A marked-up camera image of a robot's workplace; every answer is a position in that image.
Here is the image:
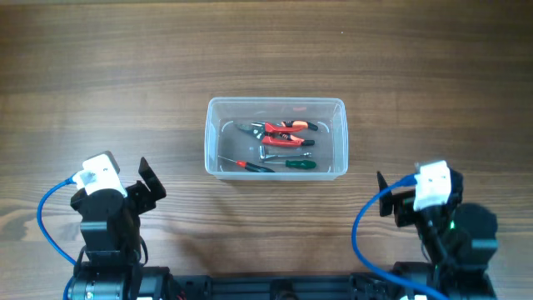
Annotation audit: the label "clear plastic container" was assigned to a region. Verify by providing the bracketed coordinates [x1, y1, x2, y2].
[204, 97, 349, 181]

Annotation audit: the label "orange black needle-nose pliers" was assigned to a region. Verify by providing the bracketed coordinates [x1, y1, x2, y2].
[252, 119, 320, 147]

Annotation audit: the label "black red screwdriver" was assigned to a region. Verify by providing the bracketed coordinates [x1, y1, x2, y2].
[218, 156, 274, 173]

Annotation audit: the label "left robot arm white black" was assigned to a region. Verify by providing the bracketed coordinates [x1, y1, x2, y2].
[63, 153, 181, 300]

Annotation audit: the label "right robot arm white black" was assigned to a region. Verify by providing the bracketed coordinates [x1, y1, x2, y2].
[379, 170, 498, 299]

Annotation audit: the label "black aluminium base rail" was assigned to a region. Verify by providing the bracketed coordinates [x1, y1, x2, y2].
[174, 273, 401, 300]

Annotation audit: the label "silver wrench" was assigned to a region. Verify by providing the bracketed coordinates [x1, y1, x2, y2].
[258, 146, 311, 162]

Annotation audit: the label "red handled cutters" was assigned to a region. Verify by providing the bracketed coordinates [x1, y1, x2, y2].
[235, 122, 306, 147]

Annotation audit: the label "green screwdriver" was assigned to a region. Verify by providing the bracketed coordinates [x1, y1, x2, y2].
[262, 160, 316, 170]

